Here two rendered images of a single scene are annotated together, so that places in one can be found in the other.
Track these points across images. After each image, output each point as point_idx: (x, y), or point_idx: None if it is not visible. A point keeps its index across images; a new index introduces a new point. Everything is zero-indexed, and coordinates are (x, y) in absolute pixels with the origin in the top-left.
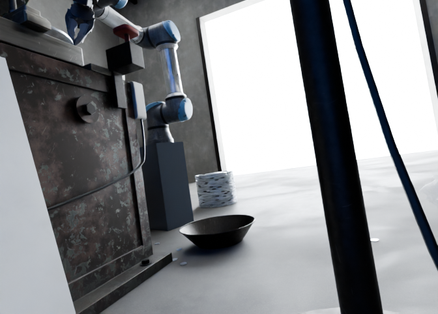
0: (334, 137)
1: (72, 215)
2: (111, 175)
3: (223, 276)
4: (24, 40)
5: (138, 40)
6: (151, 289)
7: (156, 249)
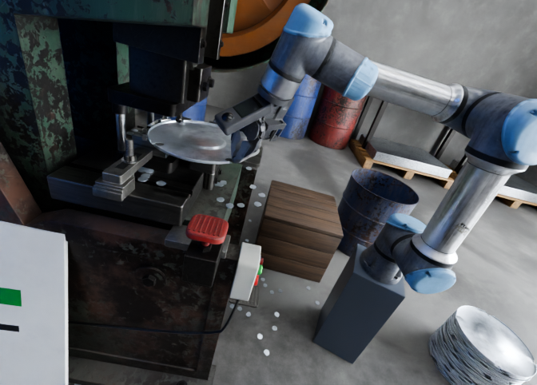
0: None
1: (125, 331)
2: (173, 323)
3: None
4: (105, 204)
5: (438, 120)
6: None
7: (247, 362)
